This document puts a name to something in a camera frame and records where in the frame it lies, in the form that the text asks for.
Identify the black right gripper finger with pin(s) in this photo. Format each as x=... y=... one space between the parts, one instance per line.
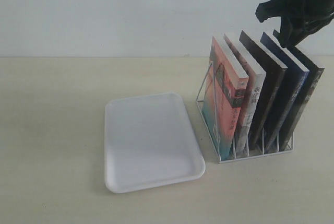
x=270 y=9
x=291 y=32

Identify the blue moon cover book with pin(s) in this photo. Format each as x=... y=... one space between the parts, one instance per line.
x=294 y=77

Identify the dark brown cover book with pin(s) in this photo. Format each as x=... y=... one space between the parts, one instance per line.
x=275 y=70

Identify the black cover book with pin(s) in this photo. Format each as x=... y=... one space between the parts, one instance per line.
x=316 y=70

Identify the white pink spine book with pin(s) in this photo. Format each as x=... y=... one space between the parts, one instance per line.
x=256 y=76

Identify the orange teal cover book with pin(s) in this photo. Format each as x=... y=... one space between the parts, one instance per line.
x=225 y=89

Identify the white wire book rack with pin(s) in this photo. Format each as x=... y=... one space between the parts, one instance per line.
x=210 y=121

